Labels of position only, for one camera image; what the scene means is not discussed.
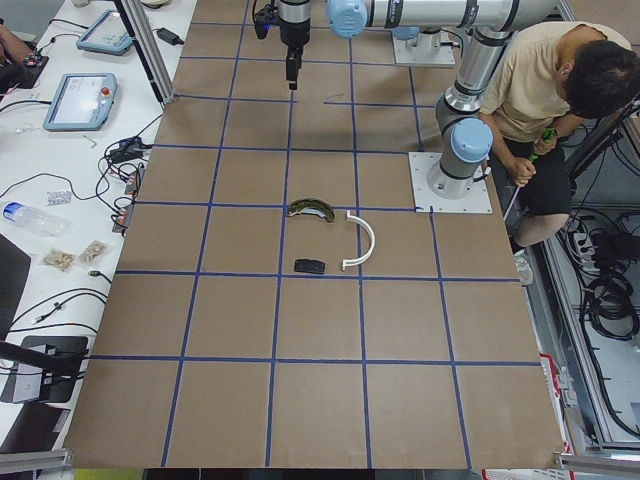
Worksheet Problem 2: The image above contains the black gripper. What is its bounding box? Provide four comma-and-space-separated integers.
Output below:
277, 0, 311, 91

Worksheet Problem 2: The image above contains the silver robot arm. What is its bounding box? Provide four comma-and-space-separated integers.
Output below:
326, 0, 555, 199

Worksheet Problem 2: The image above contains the black power adapter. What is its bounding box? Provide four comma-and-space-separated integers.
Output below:
156, 28, 184, 45

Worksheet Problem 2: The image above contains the green curved brake shoe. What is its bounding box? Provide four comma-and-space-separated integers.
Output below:
286, 197, 335, 223

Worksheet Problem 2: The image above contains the far blue teach pendant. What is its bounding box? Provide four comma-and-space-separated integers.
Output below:
76, 10, 132, 56

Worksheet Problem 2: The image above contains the blue teach pendant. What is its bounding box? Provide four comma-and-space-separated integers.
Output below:
76, 10, 132, 56
43, 73, 118, 132

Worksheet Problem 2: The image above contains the black brake pad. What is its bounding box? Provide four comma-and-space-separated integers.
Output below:
294, 258, 326, 275

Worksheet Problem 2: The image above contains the near blue teach pendant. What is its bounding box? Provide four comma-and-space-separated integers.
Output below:
43, 73, 118, 132

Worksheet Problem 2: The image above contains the person in beige shirt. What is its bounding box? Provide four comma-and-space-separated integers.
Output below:
479, 21, 639, 286

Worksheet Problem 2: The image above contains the clear plastic water bottle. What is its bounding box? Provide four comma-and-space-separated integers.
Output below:
1, 201, 67, 237

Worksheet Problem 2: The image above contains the bag of small parts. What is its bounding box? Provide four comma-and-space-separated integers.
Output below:
41, 248, 76, 272

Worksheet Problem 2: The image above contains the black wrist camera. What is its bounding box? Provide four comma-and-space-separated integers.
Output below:
251, 0, 278, 40

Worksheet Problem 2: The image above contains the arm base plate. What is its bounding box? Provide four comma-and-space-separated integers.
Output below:
408, 152, 492, 214
392, 27, 456, 68

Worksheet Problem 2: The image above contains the aluminium frame post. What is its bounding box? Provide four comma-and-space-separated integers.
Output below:
114, 0, 175, 105

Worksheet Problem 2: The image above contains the white curved plastic bracket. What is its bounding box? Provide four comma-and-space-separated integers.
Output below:
340, 209, 377, 272

